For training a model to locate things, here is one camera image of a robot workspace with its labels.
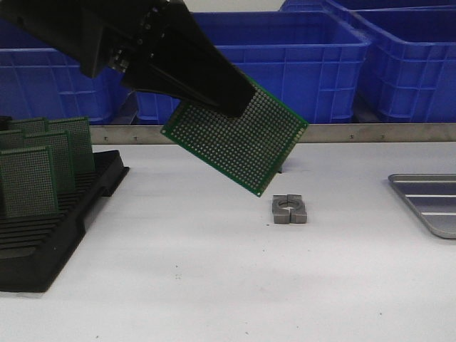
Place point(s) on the black slotted board rack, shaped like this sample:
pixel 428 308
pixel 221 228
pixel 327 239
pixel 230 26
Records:
pixel 35 249

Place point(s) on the blue plastic crate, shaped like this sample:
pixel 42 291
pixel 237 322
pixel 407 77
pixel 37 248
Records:
pixel 310 60
pixel 408 75
pixel 39 81

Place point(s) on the blue plastic crate centre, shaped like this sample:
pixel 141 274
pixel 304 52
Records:
pixel 310 60

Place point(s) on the silver metal tray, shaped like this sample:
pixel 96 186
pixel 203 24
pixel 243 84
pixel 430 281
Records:
pixel 432 199

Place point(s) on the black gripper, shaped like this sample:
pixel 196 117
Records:
pixel 98 34

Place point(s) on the blue plastic crate right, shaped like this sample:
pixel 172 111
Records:
pixel 408 75

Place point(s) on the green board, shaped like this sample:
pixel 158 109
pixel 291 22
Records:
pixel 59 143
pixel 31 125
pixel 248 149
pixel 28 185
pixel 11 139
pixel 81 145

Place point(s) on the blue plastic crate left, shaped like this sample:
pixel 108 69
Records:
pixel 39 81

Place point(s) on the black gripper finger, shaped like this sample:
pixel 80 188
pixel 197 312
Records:
pixel 175 35

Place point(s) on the grey metal clamp block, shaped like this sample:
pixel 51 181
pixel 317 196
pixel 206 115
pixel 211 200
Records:
pixel 289 209

